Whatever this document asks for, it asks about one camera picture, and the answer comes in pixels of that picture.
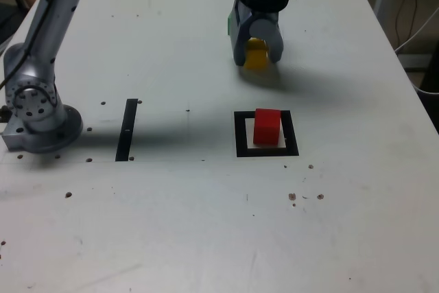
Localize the yellow cube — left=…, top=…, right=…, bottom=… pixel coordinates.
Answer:
left=244, top=37, right=270, bottom=71

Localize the white hanging cable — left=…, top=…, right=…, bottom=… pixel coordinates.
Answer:
left=393, top=8, right=439, bottom=54

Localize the black hanging cable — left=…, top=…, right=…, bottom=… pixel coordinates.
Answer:
left=394, top=0, right=418, bottom=49

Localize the black tape square outline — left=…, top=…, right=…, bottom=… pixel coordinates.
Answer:
left=233, top=110, right=300, bottom=159

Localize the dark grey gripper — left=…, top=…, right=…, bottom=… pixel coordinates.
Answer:
left=228, top=0, right=285, bottom=67

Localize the green cube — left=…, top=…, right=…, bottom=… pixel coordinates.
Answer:
left=226, top=10, right=238, bottom=36

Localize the black tape strip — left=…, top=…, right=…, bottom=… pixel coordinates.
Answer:
left=115, top=98, right=139, bottom=163

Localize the red cube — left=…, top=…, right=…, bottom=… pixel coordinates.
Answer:
left=252, top=108, right=282, bottom=145

